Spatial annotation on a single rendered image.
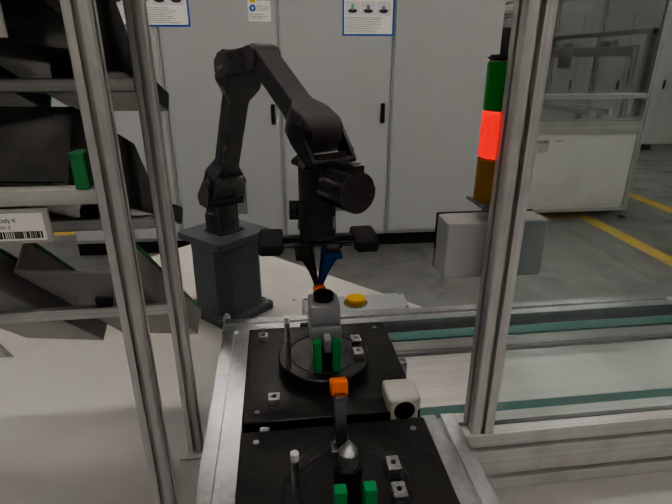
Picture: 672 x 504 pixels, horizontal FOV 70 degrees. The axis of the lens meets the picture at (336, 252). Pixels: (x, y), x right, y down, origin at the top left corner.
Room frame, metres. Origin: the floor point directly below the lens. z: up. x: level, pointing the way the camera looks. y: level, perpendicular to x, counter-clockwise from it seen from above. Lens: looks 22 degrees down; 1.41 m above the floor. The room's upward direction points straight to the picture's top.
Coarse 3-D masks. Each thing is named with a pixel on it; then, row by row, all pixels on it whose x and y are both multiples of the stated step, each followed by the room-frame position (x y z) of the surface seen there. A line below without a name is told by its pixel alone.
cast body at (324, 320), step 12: (324, 288) 0.65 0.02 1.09; (312, 300) 0.63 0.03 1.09; (324, 300) 0.62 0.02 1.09; (336, 300) 0.63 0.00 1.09; (312, 312) 0.60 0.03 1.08; (324, 312) 0.61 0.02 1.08; (336, 312) 0.61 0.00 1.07; (312, 324) 0.60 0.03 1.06; (324, 324) 0.61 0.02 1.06; (336, 324) 0.61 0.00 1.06; (312, 336) 0.60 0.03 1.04; (324, 336) 0.59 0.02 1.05; (336, 336) 0.60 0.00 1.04; (324, 348) 0.58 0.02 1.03
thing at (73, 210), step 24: (0, 120) 0.45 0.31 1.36; (24, 120) 0.45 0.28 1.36; (48, 120) 0.45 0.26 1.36; (72, 120) 0.45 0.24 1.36; (0, 144) 0.44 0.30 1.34; (24, 144) 0.44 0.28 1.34; (48, 144) 0.44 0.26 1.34; (72, 144) 0.44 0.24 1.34; (120, 144) 0.53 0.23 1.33; (0, 168) 0.43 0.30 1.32; (24, 168) 0.43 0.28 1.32; (48, 168) 0.43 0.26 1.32; (144, 168) 0.58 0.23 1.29; (144, 192) 0.57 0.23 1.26; (72, 216) 0.62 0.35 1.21
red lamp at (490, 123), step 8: (488, 112) 0.53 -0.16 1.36; (496, 112) 0.52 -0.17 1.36; (488, 120) 0.53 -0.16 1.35; (496, 120) 0.52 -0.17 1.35; (480, 128) 0.55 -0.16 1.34; (488, 128) 0.53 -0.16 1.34; (496, 128) 0.52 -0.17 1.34; (480, 136) 0.54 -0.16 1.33; (488, 136) 0.53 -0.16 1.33; (496, 136) 0.52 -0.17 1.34; (480, 144) 0.54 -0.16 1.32; (488, 144) 0.53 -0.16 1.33; (496, 144) 0.52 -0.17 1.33; (480, 152) 0.54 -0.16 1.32; (488, 152) 0.52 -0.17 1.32
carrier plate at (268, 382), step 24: (360, 336) 0.72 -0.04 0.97; (384, 336) 0.72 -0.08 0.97; (264, 360) 0.64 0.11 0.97; (384, 360) 0.64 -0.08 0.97; (264, 384) 0.58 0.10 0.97; (288, 384) 0.58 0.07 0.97; (360, 384) 0.58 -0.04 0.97; (264, 408) 0.53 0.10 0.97; (288, 408) 0.53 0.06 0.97; (312, 408) 0.53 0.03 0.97; (360, 408) 0.53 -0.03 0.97; (384, 408) 0.53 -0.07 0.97
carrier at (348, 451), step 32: (256, 448) 0.46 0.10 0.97; (288, 448) 0.46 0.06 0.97; (320, 448) 0.44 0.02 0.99; (352, 448) 0.38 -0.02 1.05; (384, 448) 0.46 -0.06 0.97; (416, 448) 0.46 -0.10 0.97; (256, 480) 0.41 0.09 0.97; (288, 480) 0.39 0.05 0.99; (320, 480) 0.39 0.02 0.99; (352, 480) 0.37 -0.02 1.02; (384, 480) 0.39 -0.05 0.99; (416, 480) 0.41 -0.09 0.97; (448, 480) 0.41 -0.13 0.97
